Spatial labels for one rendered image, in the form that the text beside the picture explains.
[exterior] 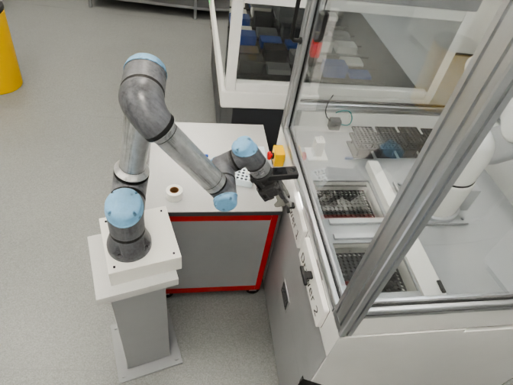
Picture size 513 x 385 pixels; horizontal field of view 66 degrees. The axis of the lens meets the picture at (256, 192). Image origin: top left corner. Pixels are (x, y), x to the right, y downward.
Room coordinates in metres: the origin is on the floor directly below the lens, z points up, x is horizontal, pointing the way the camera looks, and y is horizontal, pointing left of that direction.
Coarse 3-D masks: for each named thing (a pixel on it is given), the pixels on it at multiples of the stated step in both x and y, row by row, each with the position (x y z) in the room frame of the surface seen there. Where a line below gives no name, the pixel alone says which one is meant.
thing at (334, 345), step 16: (288, 160) 1.32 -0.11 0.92; (336, 336) 0.56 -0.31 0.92; (352, 336) 0.57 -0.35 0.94; (368, 336) 0.58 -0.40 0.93; (384, 336) 0.59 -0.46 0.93; (400, 336) 0.61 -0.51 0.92; (416, 336) 0.62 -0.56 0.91; (432, 336) 0.63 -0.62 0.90; (448, 336) 0.65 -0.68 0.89; (464, 336) 0.67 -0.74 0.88; (480, 336) 0.68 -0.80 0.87; (496, 336) 0.70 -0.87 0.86; (512, 336) 0.72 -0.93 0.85; (336, 352) 0.56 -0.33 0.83; (352, 352) 0.57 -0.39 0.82; (368, 352) 0.59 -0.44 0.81; (384, 352) 0.60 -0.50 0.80
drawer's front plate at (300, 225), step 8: (288, 184) 1.20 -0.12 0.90; (296, 192) 1.13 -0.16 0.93; (296, 200) 1.09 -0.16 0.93; (296, 208) 1.05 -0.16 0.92; (296, 216) 1.03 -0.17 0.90; (296, 224) 1.01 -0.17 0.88; (304, 224) 0.97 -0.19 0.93; (296, 232) 0.99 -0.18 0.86; (304, 232) 0.94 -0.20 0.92; (296, 240) 0.97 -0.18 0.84
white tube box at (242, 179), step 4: (244, 168) 1.36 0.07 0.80; (236, 172) 1.33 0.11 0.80; (240, 172) 1.33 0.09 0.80; (244, 172) 1.34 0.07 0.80; (236, 176) 1.30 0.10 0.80; (240, 176) 1.30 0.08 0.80; (244, 176) 1.31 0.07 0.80; (248, 176) 1.31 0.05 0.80; (236, 180) 1.28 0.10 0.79; (240, 180) 1.28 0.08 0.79; (244, 180) 1.28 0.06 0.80; (248, 180) 1.29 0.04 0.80; (236, 184) 1.28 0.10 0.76; (240, 184) 1.28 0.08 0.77; (244, 184) 1.28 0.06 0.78; (248, 184) 1.28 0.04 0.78; (252, 184) 1.28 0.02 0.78
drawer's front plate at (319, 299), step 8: (304, 240) 0.91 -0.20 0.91; (304, 248) 0.89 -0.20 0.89; (312, 248) 0.87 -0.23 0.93; (312, 256) 0.84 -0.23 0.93; (312, 264) 0.80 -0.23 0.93; (312, 272) 0.78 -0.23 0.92; (312, 280) 0.76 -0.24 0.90; (320, 280) 0.74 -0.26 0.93; (312, 288) 0.74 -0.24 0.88; (320, 288) 0.72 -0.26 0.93; (320, 296) 0.69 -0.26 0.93; (312, 304) 0.71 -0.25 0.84; (320, 304) 0.67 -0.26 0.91; (312, 312) 0.69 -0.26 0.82; (320, 312) 0.65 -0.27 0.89; (328, 312) 0.64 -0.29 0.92; (320, 320) 0.64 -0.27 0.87
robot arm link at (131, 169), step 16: (128, 64) 0.94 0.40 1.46; (144, 64) 0.93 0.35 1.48; (160, 64) 0.98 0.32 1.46; (160, 80) 0.91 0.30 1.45; (128, 128) 0.91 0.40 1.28; (128, 144) 0.90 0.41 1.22; (144, 144) 0.92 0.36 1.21; (128, 160) 0.90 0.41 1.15; (144, 160) 0.93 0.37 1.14; (128, 176) 0.90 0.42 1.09; (144, 176) 0.92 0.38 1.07; (144, 192) 0.90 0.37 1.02
